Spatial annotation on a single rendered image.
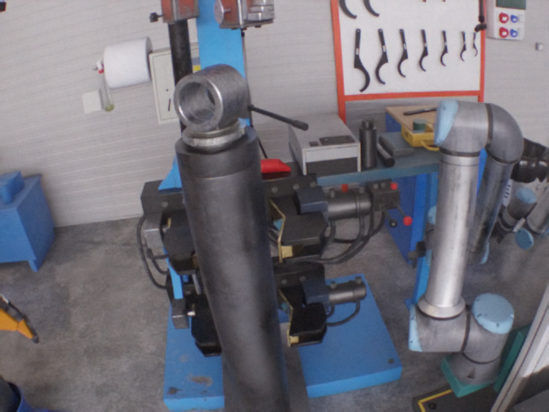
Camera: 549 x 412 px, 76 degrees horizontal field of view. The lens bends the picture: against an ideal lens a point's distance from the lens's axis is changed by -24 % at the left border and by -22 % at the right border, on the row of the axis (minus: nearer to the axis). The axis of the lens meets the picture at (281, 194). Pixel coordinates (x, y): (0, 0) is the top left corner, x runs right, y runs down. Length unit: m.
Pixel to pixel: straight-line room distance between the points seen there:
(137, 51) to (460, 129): 1.69
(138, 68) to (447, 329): 1.85
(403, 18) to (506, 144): 2.68
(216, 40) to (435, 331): 1.36
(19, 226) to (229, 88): 2.77
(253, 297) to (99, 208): 2.94
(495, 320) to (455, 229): 0.33
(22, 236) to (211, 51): 2.37
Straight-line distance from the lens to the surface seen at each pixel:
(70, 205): 4.13
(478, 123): 1.04
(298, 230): 1.57
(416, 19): 3.71
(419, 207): 2.81
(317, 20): 3.47
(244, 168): 1.06
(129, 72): 2.27
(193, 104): 1.11
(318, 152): 1.74
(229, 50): 1.81
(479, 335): 1.28
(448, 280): 1.17
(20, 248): 3.68
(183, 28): 1.74
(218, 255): 1.16
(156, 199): 1.80
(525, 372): 1.37
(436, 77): 3.87
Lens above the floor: 1.85
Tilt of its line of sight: 28 degrees down
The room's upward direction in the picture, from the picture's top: 5 degrees counter-clockwise
